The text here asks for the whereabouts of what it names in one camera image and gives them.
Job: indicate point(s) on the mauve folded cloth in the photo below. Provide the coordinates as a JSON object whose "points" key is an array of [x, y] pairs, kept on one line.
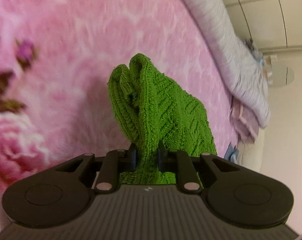
{"points": [[244, 121]]}

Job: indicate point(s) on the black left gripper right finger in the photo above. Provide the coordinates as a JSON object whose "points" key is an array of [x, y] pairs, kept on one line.
{"points": [[235, 194]]}

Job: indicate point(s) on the pink floral fleece blanket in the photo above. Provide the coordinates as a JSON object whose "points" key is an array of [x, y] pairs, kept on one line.
{"points": [[61, 54]]}

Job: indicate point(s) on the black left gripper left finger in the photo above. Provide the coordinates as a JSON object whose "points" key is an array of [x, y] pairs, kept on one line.
{"points": [[63, 192]]}

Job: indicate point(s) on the lavender striped duvet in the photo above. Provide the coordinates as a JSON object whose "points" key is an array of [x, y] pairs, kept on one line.
{"points": [[241, 73]]}

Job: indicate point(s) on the grey blue garment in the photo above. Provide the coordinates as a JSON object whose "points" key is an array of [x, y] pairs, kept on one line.
{"points": [[257, 55]]}

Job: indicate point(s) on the white wardrobe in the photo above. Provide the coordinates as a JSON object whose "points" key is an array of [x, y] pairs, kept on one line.
{"points": [[271, 24]]}

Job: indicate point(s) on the green knitted sweater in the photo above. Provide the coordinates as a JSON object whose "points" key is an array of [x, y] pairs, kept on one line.
{"points": [[151, 108]]}

